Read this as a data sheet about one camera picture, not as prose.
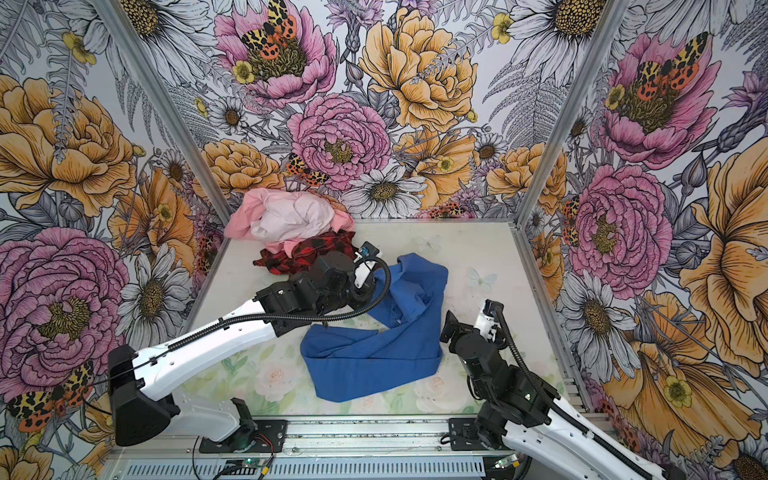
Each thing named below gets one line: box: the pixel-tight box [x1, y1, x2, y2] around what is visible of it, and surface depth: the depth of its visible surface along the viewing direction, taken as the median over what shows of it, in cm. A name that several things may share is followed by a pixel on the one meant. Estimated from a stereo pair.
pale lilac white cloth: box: [250, 190, 335, 241], surface depth 102 cm
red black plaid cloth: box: [253, 229, 359, 275], surface depth 104 cm
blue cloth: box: [300, 252, 449, 403], surface depth 85 cm
